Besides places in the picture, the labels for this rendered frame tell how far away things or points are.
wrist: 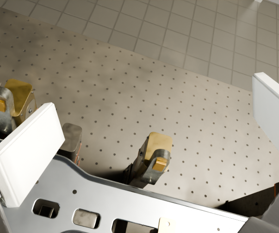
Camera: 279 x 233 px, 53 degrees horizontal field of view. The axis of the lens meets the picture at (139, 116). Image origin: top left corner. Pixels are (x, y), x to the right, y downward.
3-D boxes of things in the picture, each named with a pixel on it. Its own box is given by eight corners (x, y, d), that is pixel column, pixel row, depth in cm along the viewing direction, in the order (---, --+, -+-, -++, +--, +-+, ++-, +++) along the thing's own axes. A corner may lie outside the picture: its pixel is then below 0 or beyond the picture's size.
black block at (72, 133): (83, 154, 96) (87, 117, 71) (73, 182, 92) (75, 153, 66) (67, 150, 96) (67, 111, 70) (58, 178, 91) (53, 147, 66)
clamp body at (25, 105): (49, 132, 97) (40, 75, 67) (36, 164, 92) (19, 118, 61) (30, 127, 97) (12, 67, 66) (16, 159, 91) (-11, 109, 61)
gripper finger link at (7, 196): (20, 208, 14) (5, 209, 14) (65, 140, 20) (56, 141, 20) (-3, 155, 13) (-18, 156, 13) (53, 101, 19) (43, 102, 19)
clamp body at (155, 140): (143, 167, 99) (176, 127, 69) (136, 200, 94) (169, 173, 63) (126, 162, 99) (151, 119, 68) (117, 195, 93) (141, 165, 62)
